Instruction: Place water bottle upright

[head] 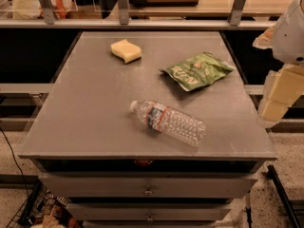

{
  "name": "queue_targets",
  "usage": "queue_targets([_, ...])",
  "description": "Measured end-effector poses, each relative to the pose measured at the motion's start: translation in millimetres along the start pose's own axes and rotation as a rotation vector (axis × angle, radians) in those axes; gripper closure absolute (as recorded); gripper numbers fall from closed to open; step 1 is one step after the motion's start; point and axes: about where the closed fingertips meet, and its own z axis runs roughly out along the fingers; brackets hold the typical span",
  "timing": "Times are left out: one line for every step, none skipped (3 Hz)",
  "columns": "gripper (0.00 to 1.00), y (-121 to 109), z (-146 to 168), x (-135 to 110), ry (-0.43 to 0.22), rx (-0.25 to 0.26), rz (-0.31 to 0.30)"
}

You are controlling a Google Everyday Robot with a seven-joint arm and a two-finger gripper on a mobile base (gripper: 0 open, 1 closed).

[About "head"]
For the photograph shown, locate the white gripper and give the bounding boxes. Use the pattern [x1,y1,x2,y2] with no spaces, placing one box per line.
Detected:
[253,0,304,128]

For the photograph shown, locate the clear plastic water bottle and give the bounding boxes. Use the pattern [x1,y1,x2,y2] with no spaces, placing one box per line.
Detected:
[130,101,206,147]

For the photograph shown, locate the green snack bag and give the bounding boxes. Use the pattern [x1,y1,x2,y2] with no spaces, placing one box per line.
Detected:
[161,52,235,92]

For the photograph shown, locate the black metal stand leg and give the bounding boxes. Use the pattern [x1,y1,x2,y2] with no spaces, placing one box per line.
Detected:
[266,165,303,228]

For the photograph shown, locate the yellow sponge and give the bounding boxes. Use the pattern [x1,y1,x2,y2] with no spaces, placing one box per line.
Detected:
[110,39,142,64]

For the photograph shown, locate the upper drawer knob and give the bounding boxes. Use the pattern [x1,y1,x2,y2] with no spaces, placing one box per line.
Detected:
[143,185,153,197]

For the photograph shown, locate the drawer knob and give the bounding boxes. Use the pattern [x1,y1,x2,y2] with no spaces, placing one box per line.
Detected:
[143,185,153,197]
[145,214,154,222]

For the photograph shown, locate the lower drawer knob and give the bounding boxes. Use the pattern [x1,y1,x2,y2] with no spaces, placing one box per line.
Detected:
[145,214,154,222]

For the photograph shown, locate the grey drawer cabinet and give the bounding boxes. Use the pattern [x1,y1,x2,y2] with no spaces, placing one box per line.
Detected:
[22,31,276,228]

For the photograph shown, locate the metal railing with posts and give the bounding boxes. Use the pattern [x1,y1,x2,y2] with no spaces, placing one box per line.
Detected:
[0,0,283,30]

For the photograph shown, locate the white orange plastic bag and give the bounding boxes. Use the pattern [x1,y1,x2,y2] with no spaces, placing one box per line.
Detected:
[12,0,75,19]

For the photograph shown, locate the black wire basket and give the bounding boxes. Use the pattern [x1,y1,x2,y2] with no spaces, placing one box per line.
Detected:
[5,180,83,228]

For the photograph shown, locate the black floor cable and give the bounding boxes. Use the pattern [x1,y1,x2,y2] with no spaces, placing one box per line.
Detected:
[0,126,31,198]

